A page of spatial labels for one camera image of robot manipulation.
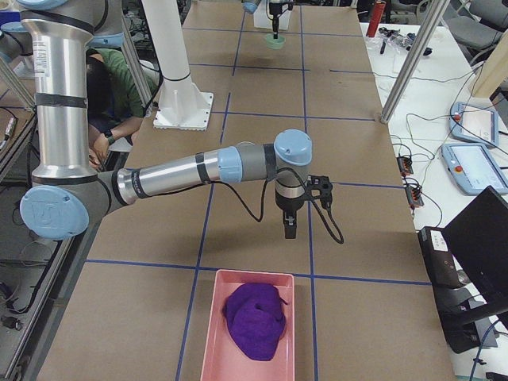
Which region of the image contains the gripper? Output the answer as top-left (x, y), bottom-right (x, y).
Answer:
top-left (275, 186), bottom-right (308, 238)
top-left (268, 0), bottom-right (294, 39)

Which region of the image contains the green bowl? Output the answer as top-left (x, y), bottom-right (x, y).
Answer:
top-left (264, 33), bottom-right (286, 50)

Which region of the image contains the purple cloth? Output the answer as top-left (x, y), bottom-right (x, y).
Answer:
top-left (222, 283), bottom-right (287, 361)

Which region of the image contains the black box device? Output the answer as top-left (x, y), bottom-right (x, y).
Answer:
top-left (418, 226), bottom-right (471, 289)

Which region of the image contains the clear plastic bin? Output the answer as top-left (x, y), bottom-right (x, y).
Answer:
top-left (252, 0), bottom-right (294, 31)

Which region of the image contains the red cylinder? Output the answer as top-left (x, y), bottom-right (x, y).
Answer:
top-left (366, 0), bottom-right (387, 38)

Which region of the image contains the pink plastic bin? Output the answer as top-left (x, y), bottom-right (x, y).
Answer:
top-left (201, 269), bottom-right (295, 380)

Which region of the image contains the person in green shirt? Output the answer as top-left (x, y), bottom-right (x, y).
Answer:
top-left (86, 48), bottom-right (145, 169)

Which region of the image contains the black monitor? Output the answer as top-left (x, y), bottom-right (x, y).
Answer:
top-left (442, 186), bottom-right (507, 302)

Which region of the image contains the near teach pendant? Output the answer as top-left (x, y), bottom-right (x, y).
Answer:
top-left (441, 143), bottom-right (507, 195)

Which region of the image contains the teach pendant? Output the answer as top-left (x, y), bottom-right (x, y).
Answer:
top-left (449, 102), bottom-right (499, 148)
top-left (441, 143), bottom-right (507, 195)

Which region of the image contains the far teach pendant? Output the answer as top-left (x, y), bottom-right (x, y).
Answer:
top-left (449, 102), bottom-right (499, 148)

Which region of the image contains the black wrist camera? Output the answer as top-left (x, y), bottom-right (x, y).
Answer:
top-left (306, 175), bottom-right (333, 210)

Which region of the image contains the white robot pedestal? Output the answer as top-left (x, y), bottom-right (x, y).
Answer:
top-left (142, 0), bottom-right (214, 131)

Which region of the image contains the aluminium frame post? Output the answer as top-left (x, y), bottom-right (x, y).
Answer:
top-left (379, 0), bottom-right (449, 124)

